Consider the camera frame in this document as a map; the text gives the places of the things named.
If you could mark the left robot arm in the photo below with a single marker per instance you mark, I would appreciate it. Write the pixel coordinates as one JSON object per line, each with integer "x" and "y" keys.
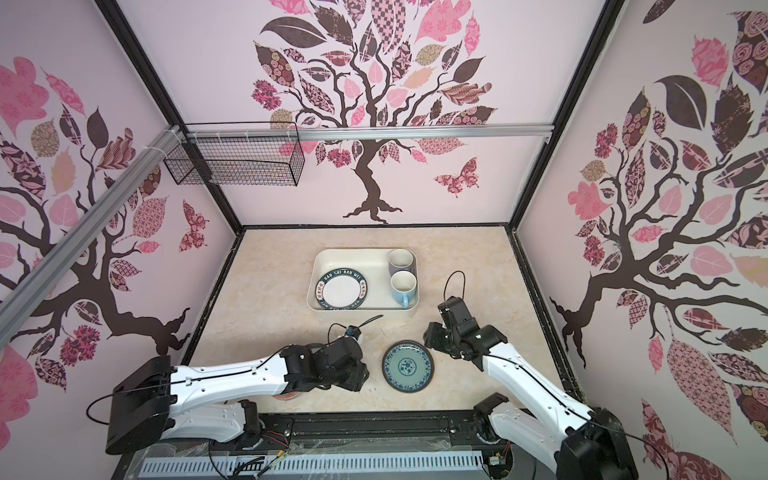
{"x": 160, "y": 401}

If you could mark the aluminium rail back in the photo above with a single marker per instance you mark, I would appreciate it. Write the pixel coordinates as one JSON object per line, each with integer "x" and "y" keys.
{"x": 374, "y": 133}

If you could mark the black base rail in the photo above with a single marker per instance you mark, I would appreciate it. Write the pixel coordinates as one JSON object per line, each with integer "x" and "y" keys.
{"x": 368, "y": 432}

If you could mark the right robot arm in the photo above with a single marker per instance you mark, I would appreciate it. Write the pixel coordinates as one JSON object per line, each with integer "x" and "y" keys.
{"x": 565, "y": 435}

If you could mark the white plastic bin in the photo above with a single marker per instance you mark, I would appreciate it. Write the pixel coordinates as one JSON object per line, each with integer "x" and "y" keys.
{"x": 372, "y": 264}

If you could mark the aluminium rail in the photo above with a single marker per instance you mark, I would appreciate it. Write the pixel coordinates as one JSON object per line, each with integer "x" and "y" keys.
{"x": 374, "y": 133}
{"x": 18, "y": 307}

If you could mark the white vented cable duct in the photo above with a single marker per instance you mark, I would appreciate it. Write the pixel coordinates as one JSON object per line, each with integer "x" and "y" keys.
{"x": 306, "y": 466}

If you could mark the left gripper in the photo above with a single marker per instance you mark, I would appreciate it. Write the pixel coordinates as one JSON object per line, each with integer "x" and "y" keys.
{"x": 357, "y": 378}

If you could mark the light blue ceramic mug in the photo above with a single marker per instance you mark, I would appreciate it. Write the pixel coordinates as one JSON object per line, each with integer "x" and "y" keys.
{"x": 403, "y": 286}

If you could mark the purple ceramic mug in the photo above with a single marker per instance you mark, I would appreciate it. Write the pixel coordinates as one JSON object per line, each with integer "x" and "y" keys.
{"x": 401, "y": 260}

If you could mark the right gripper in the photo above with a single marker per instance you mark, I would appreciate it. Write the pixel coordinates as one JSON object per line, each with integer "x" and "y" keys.
{"x": 431, "y": 337}

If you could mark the black wire basket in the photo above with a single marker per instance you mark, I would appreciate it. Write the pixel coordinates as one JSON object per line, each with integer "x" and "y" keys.
{"x": 262, "y": 153}

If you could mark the orange patterned bowl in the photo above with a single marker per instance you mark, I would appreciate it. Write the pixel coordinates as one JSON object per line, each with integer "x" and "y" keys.
{"x": 286, "y": 396}

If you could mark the aluminium rail left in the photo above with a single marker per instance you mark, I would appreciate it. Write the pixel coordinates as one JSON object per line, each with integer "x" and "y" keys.
{"x": 18, "y": 307}

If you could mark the white green-rimmed plate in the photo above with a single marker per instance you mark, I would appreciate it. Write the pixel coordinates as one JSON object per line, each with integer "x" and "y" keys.
{"x": 341, "y": 289}

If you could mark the teal floral small plate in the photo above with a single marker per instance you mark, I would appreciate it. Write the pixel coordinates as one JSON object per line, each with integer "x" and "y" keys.
{"x": 408, "y": 367}

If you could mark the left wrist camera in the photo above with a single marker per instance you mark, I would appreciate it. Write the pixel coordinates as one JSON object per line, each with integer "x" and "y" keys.
{"x": 354, "y": 332}

